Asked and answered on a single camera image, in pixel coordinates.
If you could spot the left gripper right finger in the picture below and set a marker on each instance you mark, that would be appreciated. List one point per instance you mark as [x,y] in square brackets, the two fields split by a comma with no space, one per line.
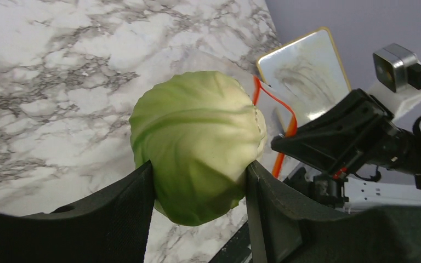
[287,226]

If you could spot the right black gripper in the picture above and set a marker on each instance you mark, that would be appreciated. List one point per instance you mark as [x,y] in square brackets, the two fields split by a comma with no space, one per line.
[357,131]

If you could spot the green cabbage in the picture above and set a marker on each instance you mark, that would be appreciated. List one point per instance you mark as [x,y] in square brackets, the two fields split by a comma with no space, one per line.
[200,130]

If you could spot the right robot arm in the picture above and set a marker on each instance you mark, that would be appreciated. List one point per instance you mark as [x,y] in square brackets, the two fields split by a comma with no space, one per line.
[329,190]

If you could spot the clear zip bag orange zipper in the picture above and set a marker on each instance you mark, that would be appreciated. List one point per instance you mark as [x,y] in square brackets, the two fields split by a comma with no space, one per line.
[272,104]

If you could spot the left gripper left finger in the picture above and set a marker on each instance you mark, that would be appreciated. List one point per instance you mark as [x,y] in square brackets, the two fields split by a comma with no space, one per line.
[110,225]

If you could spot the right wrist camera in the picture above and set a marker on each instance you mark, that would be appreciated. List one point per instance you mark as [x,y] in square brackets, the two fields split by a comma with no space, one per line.
[398,71]

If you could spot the white cutting board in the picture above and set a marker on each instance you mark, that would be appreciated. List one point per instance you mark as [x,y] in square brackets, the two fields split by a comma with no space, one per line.
[307,73]

